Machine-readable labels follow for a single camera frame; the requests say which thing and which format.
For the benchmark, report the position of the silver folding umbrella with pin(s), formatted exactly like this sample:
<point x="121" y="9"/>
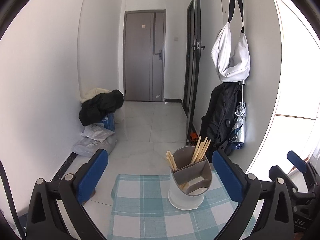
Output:
<point x="238" y="127"/>

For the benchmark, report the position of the blue cardboard box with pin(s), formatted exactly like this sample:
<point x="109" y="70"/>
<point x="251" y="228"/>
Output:
<point x="108" y="122"/>

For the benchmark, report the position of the grey door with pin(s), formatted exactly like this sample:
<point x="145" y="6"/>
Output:
<point x="140" y="67"/>

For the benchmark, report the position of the bundle of wooden chopsticks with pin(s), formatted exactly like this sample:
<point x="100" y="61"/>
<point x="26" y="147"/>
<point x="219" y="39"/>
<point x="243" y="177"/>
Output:
<point x="197" y="152"/>

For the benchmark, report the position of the teal checked tablecloth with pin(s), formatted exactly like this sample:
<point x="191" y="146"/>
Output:
<point x="140" y="205"/>

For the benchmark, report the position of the black jacket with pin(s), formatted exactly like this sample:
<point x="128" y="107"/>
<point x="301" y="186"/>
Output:
<point x="100" y="105"/>

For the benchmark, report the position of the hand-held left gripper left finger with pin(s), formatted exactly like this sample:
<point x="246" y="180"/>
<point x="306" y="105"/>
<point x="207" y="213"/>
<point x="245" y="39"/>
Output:
<point x="92" y="177"/>

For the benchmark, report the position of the grey plastic parcel bag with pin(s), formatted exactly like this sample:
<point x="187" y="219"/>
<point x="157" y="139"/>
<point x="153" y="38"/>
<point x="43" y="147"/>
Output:
<point x="87" y="147"/>

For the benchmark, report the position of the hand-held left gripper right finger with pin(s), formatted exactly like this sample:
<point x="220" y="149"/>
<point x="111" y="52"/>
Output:
<point x="227" y="177"/>

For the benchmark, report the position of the white plastic parcel bag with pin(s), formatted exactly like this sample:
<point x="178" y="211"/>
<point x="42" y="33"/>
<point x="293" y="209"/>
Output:
<point x="96" y="131"/>

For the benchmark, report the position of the large bright window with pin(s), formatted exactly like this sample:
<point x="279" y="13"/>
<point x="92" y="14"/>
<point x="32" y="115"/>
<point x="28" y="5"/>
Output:
<point x="295" y="80"/>

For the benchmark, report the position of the white grey utensil holder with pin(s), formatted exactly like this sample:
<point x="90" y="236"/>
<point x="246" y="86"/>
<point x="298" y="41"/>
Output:
<point x="185" y="200"/>

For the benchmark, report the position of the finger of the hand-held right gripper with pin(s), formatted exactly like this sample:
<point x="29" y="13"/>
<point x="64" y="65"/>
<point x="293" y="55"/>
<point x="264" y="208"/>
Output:
<point x="296" y="158"/>
<point x="280" y="172"/>

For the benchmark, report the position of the black backpack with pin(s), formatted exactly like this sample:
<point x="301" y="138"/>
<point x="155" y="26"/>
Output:
<point x="220" y="112"/>

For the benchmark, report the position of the black framed glass door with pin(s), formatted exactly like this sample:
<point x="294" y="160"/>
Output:
<point x="192" y="80"/>

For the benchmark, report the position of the white shoulder bag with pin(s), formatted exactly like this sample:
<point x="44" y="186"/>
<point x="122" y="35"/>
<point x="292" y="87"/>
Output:
<point x="232" y="60"/>

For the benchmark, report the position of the cream cloth bag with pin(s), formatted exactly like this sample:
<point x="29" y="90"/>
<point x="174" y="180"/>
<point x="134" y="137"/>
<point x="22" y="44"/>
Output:
<point x="120" y="116"/>

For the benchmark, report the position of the cream coat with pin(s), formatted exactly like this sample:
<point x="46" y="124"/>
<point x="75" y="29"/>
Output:
<point x="93" y="93"/>

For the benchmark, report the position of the small orange item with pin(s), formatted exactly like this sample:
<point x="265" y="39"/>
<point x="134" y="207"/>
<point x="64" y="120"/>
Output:
<point x="193" y="136"/>

